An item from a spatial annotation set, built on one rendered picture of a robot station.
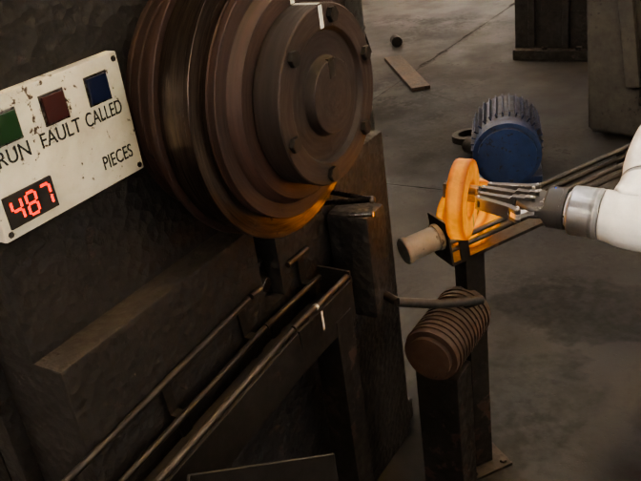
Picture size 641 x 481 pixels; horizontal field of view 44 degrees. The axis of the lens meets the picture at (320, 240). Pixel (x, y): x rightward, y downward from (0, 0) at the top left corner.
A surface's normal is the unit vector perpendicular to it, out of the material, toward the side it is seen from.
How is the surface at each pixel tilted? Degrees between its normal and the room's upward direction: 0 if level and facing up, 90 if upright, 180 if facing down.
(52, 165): 90
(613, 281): 0
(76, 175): 90
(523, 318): 0
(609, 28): 90
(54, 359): 0
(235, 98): 76
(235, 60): 61
